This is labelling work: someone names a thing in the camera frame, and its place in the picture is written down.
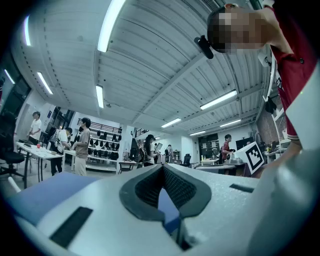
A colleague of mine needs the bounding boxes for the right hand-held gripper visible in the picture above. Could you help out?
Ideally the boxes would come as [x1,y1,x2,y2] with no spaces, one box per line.
[234,141,265,176]

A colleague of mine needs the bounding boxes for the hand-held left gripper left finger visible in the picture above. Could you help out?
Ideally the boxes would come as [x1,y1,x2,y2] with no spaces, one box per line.
[36,163,185,256]

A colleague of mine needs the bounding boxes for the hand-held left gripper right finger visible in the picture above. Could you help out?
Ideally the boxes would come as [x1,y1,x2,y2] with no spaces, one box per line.
[162,163,262,252]

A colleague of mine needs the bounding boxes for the person's right forearm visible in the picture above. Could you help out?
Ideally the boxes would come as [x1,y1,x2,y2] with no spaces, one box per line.
[259,139,305,178]

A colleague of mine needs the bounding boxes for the black monitor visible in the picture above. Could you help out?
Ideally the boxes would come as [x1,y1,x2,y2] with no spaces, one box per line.
[236,136,255,152]

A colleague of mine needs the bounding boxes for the white storage shelf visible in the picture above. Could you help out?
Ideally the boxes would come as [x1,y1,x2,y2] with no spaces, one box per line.
[261,47,292,161]

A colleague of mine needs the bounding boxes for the black headset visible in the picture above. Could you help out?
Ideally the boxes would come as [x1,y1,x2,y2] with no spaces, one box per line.
[264,96,277,115]

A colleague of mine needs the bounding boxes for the white display rack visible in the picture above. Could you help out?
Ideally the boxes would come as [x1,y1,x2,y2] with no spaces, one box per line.
[84,121,123,173]

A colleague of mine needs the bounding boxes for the black office chair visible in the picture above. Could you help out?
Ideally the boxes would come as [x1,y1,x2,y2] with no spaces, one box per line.
[0,109,26,182]
[180,153,192,168]

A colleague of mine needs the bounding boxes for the group of black helmets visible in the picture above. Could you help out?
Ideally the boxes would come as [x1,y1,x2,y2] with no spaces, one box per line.
[87,129,123,161]

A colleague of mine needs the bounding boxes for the blue table mat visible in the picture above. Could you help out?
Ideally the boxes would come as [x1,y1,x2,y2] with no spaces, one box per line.
[6,171,181,235]

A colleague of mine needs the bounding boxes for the person's red shirt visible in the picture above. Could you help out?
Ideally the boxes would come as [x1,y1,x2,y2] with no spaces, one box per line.
[262,6,320,142]

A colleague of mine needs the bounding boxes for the person's head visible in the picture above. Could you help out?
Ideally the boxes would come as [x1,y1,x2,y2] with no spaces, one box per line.
[206,3,280,55]

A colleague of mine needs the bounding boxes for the ceiling tube lights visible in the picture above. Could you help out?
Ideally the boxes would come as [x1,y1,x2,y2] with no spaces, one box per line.
[3,0,242,137]

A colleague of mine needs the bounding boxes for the white table with black frame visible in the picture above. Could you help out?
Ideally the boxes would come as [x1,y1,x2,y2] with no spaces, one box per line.
[16,141,65,190]

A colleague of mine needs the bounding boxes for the black head camera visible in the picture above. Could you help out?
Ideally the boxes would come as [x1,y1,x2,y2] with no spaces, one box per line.
[194,34,215,60]

